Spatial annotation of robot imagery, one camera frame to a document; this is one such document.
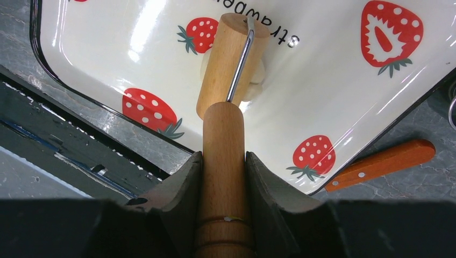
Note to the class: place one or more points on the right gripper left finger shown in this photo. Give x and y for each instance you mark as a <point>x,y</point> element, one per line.
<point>175,201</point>

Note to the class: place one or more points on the white dough piece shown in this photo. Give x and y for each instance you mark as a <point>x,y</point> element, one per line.
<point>255,86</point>

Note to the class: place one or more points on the orange handled scraper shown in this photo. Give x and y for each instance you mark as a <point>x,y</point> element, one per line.
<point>393,159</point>

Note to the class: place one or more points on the wooden dough roller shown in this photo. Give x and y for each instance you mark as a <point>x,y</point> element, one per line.
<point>223,225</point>

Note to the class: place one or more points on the small metal cup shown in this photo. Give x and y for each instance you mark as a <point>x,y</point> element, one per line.
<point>451,108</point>

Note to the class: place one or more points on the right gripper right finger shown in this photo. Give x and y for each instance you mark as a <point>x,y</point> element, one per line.
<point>287,222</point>

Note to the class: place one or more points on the strawberry pattern tray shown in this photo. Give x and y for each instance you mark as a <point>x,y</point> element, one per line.
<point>338,73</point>

